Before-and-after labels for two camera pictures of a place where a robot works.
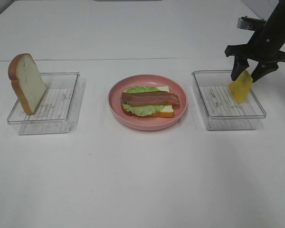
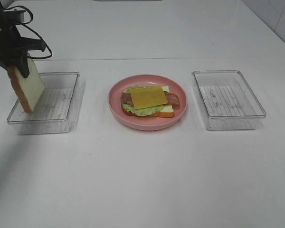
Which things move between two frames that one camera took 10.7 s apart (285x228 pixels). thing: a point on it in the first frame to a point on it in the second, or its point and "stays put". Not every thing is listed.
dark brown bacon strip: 128,98 stays put
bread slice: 26,81 stays put
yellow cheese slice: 241,87 to 147,96
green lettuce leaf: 142,110 stays put
